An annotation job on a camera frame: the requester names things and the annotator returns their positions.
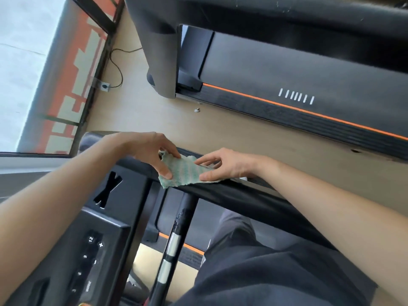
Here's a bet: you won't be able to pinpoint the person's dark grey clothing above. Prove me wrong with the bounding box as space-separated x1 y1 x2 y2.
171 208 380 306

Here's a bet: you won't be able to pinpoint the person's left hand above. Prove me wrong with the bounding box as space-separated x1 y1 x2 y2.
108 132 181 180

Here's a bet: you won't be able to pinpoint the person's right hand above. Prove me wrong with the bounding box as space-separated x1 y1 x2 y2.
194 148 266 183

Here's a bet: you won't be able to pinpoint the person's right forearm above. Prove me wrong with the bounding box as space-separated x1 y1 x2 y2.
255 161 408 295

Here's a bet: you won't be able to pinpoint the black metal window frame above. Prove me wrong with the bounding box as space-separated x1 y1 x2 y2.
0 0 125 158

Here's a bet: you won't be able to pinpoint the black treadmill with orange stripe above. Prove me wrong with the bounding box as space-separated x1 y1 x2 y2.
123 0 408 163

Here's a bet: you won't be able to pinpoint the black power cable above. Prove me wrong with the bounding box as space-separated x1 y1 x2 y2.
110 47 143 89

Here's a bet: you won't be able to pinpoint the black treadmill with button console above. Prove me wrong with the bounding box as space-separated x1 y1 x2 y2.
0 130 340 306

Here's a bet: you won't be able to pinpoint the green and white cleaning cloth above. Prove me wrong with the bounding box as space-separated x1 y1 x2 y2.
158 150 243 190

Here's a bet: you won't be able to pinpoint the person's left forearm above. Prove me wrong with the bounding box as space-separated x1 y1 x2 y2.
0 134 128 285

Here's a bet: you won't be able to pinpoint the black grip bar silver bands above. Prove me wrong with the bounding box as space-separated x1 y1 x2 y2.
147 194 199 306

